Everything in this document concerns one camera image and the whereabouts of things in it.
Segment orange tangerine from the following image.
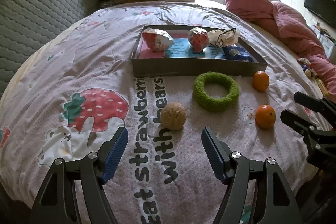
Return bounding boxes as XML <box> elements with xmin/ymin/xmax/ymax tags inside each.
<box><xmin>255</xmin><ymin>105</ymin><xmax>276</xmax><ymax>129</ymax></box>
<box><xmin>252</xmin><ymin>71</ymin><xmax>269</xmax><ymax>92</ymax></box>

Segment green fuzzy ring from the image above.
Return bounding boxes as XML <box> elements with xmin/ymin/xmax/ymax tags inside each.
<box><xmin>193</xmin><ymin>71</ymin><xmax>240</xmax><ymax>113</ymax></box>

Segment cream cloth drawstring pouch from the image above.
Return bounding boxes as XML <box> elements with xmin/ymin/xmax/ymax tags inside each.
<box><xmin>207</xmin><ymin>28</ymin><xmax>240</xmax><ymax>48</ymax></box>

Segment brown walnut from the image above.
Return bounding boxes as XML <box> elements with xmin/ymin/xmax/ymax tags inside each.
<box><xmin>160</xmin><ymin>102</ymin><xmax>186</xmax><ymax>131</ymax></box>

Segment blue white egg toy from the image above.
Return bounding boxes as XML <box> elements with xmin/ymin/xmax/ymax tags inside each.
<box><xmin>141</xmin><ymin>28</ymin><xmax>174</xmax><ymax>52</ymax></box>

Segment small toys by blanket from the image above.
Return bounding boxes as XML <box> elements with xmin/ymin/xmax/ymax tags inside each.
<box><xmin>297</xmin><ymin>57</ymin><xmax>319</xmax><ymax>79</ymax></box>

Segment pink quilted blanket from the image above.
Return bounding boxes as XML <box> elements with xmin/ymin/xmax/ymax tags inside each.
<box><xmin>226</xmin><ymin>0</ymin><xmax>335</xmax><ymax>102</ymax></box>

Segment blue tissue packet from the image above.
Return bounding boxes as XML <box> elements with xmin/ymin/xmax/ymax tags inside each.
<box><xmin>222</xmin><ymin>46</ymin><xmax>254</xmax><ymax>62</ymax></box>

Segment floral lilac bed sheet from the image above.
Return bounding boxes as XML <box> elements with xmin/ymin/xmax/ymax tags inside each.
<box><xmin>1</xmin><ymin>2</ymin><xmax>330</xmax><ymax>223</ymax></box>

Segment red wrapped egg toy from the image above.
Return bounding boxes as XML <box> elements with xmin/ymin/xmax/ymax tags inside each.
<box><xmin>188</xmin><ymin>27</ymin><xmax>210</xmax><ymax>53</ymax></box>

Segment dark tray with pink liner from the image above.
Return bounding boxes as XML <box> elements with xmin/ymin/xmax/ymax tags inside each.
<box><xmin>130</xmin><ymin>25</ymin><xmax>268</xmax><ymax>77</ymax></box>

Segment grey quilted headboard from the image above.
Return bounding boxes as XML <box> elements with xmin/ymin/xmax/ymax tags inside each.
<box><xmin>1</xmin><ymin>0</ymin><xmax>99</xmax><ymax>92</ymax></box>

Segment black wall television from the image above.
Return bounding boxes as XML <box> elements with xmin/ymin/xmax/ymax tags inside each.
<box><xmin>303</xmin><ymin>0</ymin><xmax>336</xmax><ymax>28</ymax></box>

